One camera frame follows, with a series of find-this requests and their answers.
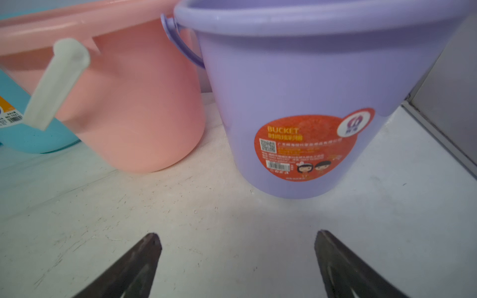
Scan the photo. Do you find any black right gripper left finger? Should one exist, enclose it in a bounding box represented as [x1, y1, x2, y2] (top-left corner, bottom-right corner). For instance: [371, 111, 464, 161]
[75, 233, 162, 298]

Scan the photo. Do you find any purple plastic bucket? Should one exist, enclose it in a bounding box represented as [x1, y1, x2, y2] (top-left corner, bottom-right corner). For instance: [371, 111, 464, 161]
[161, 1, 474, 199]

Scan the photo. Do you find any teal bucket at back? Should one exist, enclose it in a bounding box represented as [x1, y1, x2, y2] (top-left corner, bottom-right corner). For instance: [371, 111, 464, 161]
[1, 72, 80, 154]

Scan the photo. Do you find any pink plastic bucket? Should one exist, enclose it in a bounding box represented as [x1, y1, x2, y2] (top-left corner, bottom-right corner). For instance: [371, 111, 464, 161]
[1, 1, 206, 173]

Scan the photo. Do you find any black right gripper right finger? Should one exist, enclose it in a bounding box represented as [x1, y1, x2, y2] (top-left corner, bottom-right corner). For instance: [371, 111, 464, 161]
[314, 230, 407, 298]

